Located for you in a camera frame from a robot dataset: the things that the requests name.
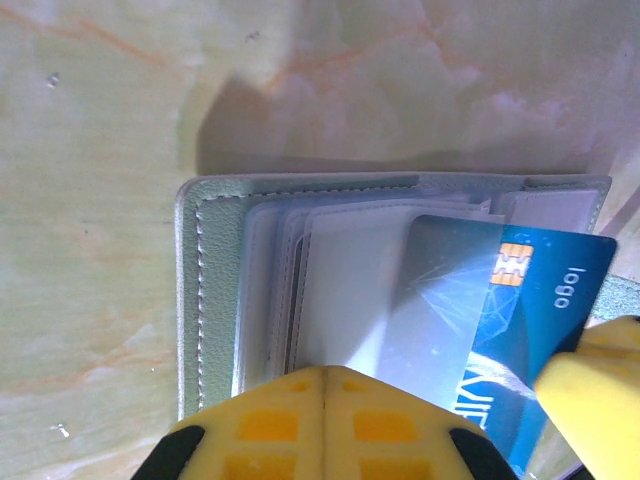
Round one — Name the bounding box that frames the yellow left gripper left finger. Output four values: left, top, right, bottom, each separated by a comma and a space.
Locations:
129, 366, 325, 480

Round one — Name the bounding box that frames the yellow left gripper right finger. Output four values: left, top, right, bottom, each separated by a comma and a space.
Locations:
324, 366, 521, 480

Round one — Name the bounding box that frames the blue credit card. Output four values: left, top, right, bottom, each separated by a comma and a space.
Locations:
384, 213, 619, 476

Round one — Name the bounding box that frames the light green card holder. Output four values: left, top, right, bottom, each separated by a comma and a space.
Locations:
174, 171, 640, 424

